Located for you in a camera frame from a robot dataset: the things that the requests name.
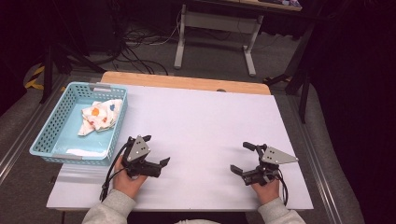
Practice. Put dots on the metal floor rail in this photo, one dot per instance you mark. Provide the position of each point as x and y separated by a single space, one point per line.
320 168
28 130

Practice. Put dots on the black metal stand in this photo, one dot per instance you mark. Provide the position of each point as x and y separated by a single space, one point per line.
300 68

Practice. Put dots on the wooden table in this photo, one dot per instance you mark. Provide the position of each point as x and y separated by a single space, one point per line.
180 81

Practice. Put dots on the light blue plastic basket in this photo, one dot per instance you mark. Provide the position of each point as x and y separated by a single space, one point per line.
63 137

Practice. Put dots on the white cloth with colourful print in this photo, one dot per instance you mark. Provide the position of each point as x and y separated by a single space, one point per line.
101 116

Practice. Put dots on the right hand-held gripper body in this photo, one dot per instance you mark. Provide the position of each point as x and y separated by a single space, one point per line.
274 157

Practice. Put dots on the yellow and black hazard tape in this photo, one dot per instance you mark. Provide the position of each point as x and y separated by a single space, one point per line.
33 79

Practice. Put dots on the plain white cloth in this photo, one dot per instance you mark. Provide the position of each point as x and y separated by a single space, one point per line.
84 152

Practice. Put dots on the colourful item on desk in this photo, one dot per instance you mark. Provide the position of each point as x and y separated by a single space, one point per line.
292 3

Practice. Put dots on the white table board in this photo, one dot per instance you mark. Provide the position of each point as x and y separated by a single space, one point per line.
199 124

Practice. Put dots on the black tripod stand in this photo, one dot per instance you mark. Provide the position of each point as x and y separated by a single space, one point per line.
49 62

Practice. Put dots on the person's right hand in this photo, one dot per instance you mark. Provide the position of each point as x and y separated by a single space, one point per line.
267 193

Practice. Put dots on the person's grey torso clothing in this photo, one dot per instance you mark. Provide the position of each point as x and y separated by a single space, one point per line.
196 221

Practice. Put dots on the person's left hand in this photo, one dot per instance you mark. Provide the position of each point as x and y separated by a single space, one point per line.
126 183

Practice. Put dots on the white table frame legs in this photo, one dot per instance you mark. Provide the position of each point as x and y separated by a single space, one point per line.
218 21

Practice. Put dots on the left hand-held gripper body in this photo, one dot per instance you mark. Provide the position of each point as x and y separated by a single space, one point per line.
138 152

